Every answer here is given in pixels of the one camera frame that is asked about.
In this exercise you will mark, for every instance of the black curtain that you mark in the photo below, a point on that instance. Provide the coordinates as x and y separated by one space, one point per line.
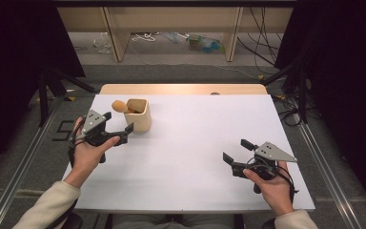
346 79
12 63

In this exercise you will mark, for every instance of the black metal stand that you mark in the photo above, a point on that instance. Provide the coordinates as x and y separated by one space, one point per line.
43 95
302 95

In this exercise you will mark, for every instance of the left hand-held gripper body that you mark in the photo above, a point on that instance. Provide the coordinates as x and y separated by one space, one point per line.
92 122

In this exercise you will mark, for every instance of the light wooden shelf unit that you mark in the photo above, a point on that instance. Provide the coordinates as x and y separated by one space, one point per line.
171 19

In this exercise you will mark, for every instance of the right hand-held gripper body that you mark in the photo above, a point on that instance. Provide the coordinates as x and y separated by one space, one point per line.
274 152

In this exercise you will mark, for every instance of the person's left hand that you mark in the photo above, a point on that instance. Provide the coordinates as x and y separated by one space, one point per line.
84 162

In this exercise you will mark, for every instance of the person's right hand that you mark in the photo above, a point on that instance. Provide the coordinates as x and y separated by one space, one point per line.
278 192

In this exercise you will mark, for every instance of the colourful plastic bag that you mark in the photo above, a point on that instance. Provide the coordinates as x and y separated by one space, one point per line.
206 44

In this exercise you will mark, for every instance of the beige square wooden cup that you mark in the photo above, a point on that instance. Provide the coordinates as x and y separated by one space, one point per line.
139 122

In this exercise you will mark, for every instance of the clear plastic wrapper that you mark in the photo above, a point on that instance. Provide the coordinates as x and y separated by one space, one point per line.
103 43

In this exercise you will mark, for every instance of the aluminium floor rail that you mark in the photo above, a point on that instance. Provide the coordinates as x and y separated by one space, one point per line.
16 181
327 178

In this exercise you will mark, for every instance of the person's legs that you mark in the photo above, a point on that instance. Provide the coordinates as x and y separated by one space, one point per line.
171 222

